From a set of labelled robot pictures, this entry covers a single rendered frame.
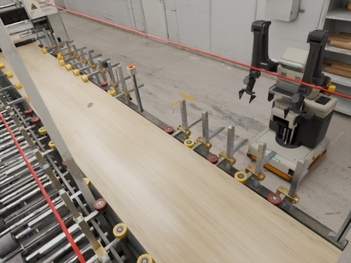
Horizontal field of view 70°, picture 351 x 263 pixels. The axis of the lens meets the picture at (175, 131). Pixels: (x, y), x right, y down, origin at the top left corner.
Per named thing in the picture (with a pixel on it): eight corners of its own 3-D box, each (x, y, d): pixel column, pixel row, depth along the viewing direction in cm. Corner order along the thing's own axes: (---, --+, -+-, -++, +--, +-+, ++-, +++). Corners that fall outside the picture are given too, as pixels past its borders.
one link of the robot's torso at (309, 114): (284, 118, 263) (289, 98, 247) (311, 129, 245) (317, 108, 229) (270, 130, 250) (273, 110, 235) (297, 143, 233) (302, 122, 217)
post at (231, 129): (229, 169, 204) (230, 123, 174) (232, 172, 202) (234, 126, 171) (225, 172, 202) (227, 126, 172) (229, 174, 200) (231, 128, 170)
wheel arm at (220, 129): (222, 128, 225) (222, 124, 222) (224, 130, 223) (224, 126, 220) (186, 153, 205) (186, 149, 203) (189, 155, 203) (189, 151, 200)
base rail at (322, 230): (53, 54, 472) (51, 49, 466) (345, 247, 152) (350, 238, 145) (49, 56, 468) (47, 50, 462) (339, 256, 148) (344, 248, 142)
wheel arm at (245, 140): (245, 141, 210) (245, 137, 207) (248, 142, 208) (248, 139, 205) (209, 169, 190) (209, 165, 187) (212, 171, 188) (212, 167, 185)
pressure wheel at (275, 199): (281, 208, 157) (284, 196, 150) (274, 216, 153) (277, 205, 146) (269, 201, 162) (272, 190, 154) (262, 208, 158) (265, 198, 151)
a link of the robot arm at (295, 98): (312, 88, 180) (301, 85, 186) (307, 87, 172) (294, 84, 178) (305, 104, 184) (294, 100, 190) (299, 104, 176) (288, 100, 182)
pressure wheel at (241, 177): (245, 192, 169) (246, 181, 162) (233, 190, 171) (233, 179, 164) (246, 182, 175) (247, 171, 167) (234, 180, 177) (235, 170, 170)
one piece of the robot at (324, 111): (278, 126, 312) (290, 63, 260) (322, 146, 278) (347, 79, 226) (262, 139, 297) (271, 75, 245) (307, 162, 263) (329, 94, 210)
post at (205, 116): (206, 154, 219) (204, 108, 188) (209, 156, 216) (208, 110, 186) (203, 156, 217) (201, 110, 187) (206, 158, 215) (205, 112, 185)
